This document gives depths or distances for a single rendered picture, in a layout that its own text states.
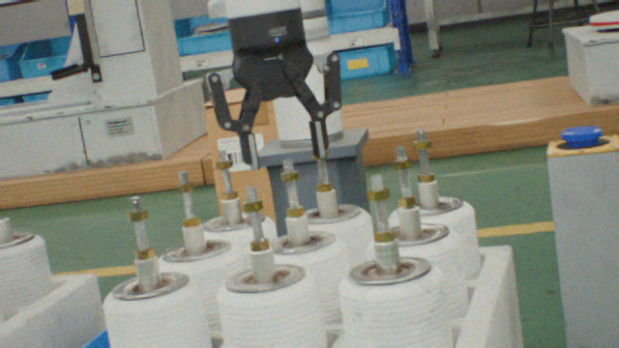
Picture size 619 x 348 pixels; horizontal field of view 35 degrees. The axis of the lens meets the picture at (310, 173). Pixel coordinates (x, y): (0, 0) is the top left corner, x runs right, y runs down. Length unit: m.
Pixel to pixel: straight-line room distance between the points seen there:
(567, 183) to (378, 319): 0.27
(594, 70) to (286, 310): 2.05
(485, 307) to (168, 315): 0.31
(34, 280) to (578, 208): 0.68
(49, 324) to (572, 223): 0.64
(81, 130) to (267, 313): 2.23
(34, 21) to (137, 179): 7.18
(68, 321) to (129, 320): 0.37
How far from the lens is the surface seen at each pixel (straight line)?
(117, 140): 3.03
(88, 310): 1.34
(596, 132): 1.02
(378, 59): 5.49
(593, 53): 2.84
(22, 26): 10.11
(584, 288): 1.04
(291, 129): 1.35
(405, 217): 0.98
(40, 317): 1.24
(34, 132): 3.12
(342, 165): 1.33
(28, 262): 1.29
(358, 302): 0.86
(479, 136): 2.77
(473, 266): 1.10
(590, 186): 1.01
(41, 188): 3.07
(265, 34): 0.96
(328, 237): 1.03
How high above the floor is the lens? 0.51
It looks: 10 degrees down
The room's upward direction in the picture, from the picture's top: 9 degrees counter-clockwise
